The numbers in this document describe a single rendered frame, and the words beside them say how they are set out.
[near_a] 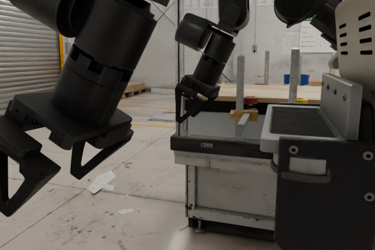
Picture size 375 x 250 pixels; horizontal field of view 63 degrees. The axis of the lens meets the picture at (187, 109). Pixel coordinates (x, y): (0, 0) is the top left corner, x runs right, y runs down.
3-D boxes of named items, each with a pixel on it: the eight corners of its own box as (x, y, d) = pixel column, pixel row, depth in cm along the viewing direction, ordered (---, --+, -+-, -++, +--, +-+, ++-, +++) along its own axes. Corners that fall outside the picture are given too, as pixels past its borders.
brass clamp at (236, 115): (256, 121, 151) (257, 111, 150) (229, 120, 155) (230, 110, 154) (258, 119, 157) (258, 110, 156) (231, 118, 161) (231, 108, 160)
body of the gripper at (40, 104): (3, 114, 25) (34, 31, 23) (81, 102, 35) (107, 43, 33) (63, 157, 24) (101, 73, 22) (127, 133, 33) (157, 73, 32)
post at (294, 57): (293, 147, 149) (299, 47, 141) (285, 147, 150) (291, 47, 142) (293, 145, 153) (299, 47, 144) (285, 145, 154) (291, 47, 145)
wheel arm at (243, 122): (244, 133, 128) (244, 123, 128) (236, 133, 129) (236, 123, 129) (253, 114, 169) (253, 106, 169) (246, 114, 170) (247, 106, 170)
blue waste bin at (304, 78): (309, 109, 649) (312, 74, 636) (282, 107, 665) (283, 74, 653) (307, 104, 704) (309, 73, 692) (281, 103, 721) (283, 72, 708)
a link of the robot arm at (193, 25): (243, 8, 60) (248, 13, 68) (192, -16, 62) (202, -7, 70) (216, 63, 63) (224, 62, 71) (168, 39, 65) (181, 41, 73)
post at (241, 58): (241, 149, 157) (244, 54, 148) (234, 148, 158) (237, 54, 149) (242, 147, 160) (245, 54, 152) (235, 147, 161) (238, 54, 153)
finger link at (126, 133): (19, 173, 32) (51, 95, 29) (66, 155, 39) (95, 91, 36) (69, 211, 30) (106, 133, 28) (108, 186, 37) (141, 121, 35)
